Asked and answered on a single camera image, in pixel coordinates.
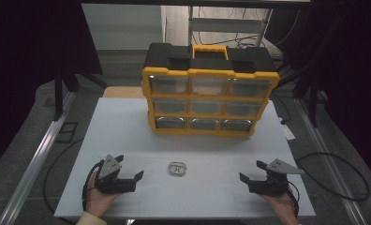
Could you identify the clear plastic drawer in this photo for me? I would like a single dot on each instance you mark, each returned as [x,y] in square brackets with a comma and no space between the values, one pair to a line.
[171,123]

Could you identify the white metal shelf frame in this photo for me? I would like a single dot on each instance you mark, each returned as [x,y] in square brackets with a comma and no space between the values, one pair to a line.
[227,24]

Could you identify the dark curtain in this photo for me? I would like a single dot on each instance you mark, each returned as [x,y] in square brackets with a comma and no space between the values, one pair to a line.
[33,47]
[355,78]

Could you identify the black metal stand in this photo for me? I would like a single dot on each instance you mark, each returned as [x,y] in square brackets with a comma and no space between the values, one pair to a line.
[313,103]
[58,93]

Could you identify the white tag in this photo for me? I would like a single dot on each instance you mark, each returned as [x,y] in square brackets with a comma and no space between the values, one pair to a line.
[288,132]

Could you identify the person's right hand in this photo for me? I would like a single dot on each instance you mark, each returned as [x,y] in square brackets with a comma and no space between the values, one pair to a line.
[283,207]

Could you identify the aluminium rail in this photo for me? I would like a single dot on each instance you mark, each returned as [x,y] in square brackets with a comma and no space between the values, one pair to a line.
[33,162]
[330,162]

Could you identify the yellow black drawer organizer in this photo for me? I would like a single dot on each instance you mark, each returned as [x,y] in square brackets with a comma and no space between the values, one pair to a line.
[210,59]

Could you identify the grid of clear organizer drawers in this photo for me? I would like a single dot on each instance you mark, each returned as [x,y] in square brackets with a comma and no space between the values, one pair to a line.
[210,86]

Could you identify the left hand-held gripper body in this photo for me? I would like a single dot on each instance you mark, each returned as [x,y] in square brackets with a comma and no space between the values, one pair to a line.
[113,185]

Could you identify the person's left hand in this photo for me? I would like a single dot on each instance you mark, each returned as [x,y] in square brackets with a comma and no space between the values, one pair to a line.
[100,201]

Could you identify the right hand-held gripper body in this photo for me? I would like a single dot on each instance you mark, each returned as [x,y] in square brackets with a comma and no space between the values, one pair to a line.
[269,186]

